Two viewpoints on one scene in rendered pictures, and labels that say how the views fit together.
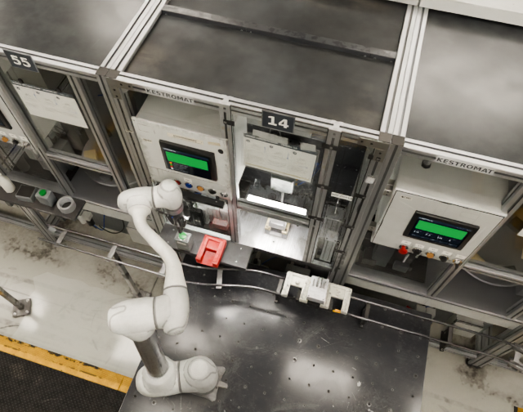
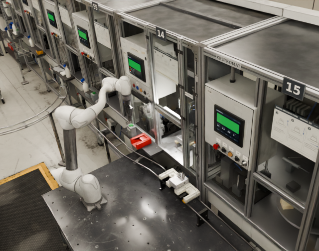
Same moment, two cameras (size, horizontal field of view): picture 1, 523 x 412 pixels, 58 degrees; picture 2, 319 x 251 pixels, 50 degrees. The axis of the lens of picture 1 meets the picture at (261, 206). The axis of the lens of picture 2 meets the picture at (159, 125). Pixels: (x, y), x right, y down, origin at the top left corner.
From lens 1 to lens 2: 1.79 m
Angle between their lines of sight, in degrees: 37
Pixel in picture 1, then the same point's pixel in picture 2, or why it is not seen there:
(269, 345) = (137, 205)
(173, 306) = (81, 112)
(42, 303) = not seen: hidden behind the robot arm
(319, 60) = (205, 24)
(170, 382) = (71, 178)
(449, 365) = not seen: outside the picture
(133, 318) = (63, 109)
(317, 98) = (187, 32)
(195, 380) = (81, 182)
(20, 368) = (42, 184)
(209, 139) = (141, 49)
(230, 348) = (117, 195)
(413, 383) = not seen: outside the picture
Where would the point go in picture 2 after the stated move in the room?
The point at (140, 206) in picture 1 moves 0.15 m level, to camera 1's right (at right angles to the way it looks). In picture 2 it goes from (107, 82) to (119, 87)
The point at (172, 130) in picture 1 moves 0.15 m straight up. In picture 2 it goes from (131, 44) to (128, 26)
